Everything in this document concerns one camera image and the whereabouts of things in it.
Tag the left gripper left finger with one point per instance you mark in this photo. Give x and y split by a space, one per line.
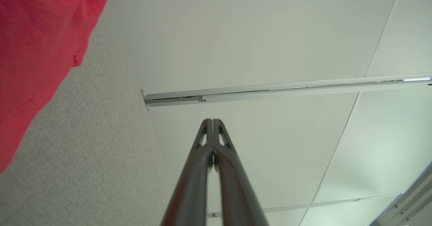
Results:
189 199

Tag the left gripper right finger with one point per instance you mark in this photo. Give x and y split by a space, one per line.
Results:
236 202

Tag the red Bulls 23 jersey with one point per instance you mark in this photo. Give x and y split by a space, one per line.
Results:
33 33

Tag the grey wall partition post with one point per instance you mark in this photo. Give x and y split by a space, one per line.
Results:
270 91

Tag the white ceiling rail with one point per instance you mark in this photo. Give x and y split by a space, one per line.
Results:
415 195

